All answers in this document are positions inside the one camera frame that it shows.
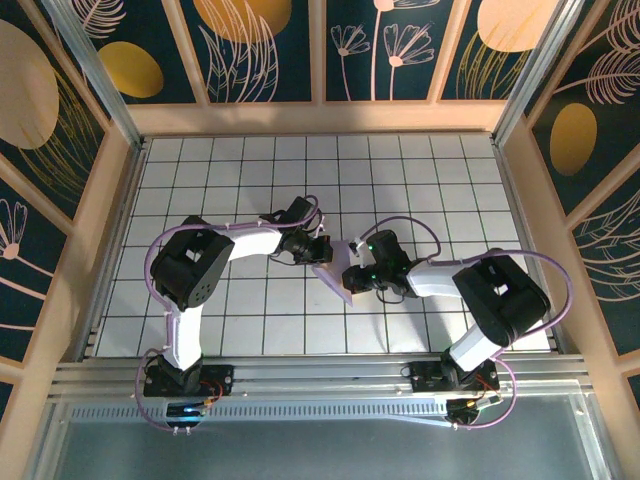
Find light purple paper sheet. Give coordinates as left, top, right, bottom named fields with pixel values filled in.
left=310, top=239, right=357, bottom=306

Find grey metal sheet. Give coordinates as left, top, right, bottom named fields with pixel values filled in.
left=27, top=394, right=619, bottom=480

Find aluminium mounting rail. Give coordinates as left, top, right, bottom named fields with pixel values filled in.
left=49, top=353, right=596, bottom=401

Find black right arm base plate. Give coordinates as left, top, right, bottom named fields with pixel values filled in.
left=407, top=360, right=501, bottom=394

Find aluminium side rail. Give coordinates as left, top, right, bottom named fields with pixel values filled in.
left=74, top=139, right=149, bottom=361
left=492, top=137, right=571, bottom=356

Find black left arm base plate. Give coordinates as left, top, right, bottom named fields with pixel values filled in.
left=142, top=363, right=236, bottom=399

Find slotted grey cable duct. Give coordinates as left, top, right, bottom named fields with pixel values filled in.
left=67, top=397, right=454, bottom=425

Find teal wall panel pink flowers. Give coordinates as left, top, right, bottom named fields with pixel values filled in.
left=324, top=0, right=457, bottom=103

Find small circuit board with wires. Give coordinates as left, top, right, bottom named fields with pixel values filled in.
left=444, top=394, right=504, bottom=426
left=164, top=398, right=214, bottom=426

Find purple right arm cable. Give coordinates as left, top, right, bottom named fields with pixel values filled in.
left=357, top=215, right=574, bottom=432

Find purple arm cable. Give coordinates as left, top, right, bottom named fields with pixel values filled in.
left=135, top=193, right=324, bottom=435
left=357, top=215, right=574, bottom=432

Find teal wall panel orange circle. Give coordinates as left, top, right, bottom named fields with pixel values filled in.
left=178, top=0, right=314, bottom=105

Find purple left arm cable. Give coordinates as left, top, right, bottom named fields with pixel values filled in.
left=135, top=193, right=324, bottom=435

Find aluminium frame post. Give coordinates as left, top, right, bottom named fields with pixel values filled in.
left=492, top=0, right=586, bottom=146
left=42, top=0, right=147, bottom=151

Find teal wall panel cream circle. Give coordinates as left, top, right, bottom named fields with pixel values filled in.
left=438, top=0, right=564, bottom=101

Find teal wall panel leaf outlines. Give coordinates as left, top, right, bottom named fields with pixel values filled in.
left=567, top=174, right=640, bottom=359

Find teal wall panel yellow oval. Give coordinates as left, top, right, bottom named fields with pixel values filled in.
left=64, top=0, right=210, bottom=106
left=522, top=0, right=640, bottom=219

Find teal wall panel white flower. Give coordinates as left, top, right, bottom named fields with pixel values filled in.
left=0, top=154, right=76, bottom=371

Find teal wall panel cream disc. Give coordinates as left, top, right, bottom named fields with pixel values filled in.
left=0, top=0, right=112, bottom=224

